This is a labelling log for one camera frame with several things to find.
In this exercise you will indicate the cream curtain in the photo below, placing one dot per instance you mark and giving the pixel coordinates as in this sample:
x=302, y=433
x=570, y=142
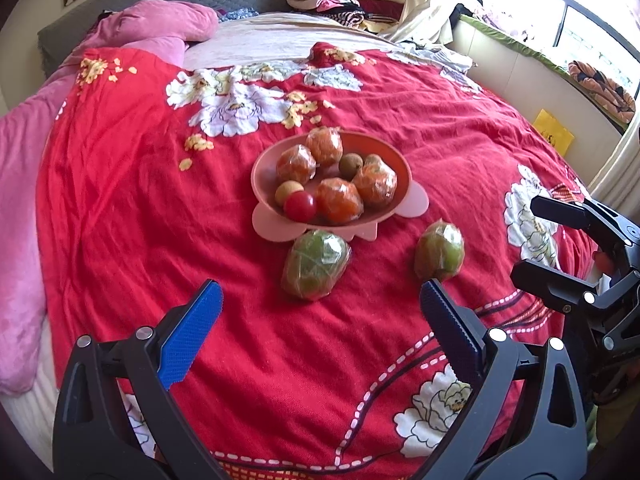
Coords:
x=423, y=22

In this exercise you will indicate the yellow paper note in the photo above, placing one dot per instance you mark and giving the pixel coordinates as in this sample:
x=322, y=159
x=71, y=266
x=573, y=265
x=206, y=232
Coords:
x=558, y=136

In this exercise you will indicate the green fruit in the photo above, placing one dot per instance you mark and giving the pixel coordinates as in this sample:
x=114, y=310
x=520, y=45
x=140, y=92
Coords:
x=316, y=261

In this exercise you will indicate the beige bed sheet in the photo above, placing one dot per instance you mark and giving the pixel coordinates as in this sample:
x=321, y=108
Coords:
x=289, y=36

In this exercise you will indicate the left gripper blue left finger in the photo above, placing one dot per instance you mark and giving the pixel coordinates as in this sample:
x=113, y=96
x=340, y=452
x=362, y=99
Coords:
x=184, y=330

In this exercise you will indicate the pink plastic fruit bowl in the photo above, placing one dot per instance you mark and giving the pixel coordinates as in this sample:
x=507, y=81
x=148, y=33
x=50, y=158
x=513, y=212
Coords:
x=269, y=220

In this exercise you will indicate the large brown longan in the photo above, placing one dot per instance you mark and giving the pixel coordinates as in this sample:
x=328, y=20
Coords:
x=349, y=165

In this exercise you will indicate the small orange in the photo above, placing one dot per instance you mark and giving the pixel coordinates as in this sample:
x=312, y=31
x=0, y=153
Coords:
x=325, y=144
x=296, y=164

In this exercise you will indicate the patterned cushion on sill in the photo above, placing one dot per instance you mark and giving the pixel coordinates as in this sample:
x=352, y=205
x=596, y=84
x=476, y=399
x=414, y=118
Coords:
x=606, y=92

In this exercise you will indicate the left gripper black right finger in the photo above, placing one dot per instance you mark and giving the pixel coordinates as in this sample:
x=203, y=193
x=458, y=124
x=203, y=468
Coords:
x=458, y=331

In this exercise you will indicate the small brown longan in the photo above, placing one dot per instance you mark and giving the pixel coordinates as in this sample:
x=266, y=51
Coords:
x=286, y=189

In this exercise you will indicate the green pear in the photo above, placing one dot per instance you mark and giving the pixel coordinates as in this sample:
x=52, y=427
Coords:
x=440, y=252

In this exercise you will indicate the red floral blanket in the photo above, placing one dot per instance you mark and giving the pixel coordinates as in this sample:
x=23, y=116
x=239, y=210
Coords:
x=145, y=192

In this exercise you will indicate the red cherry tomato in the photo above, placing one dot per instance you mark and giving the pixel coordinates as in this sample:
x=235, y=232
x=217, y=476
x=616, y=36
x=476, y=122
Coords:
x=300, y=207

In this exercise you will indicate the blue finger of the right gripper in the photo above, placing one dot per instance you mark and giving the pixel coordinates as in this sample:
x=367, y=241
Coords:
x=562, y=212

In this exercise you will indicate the orange front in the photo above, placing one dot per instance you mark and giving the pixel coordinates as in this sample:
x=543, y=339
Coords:
x=376, y=184

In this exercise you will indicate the pink pillow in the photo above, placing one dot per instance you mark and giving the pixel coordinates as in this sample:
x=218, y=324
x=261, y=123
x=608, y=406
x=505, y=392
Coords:
x=158, y=26

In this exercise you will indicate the pink blanket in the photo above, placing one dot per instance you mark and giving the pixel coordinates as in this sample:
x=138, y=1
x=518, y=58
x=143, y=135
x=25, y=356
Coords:
x=24, y=133

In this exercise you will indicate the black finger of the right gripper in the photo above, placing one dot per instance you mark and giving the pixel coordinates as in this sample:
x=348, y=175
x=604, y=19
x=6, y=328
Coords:
x=557, y=290

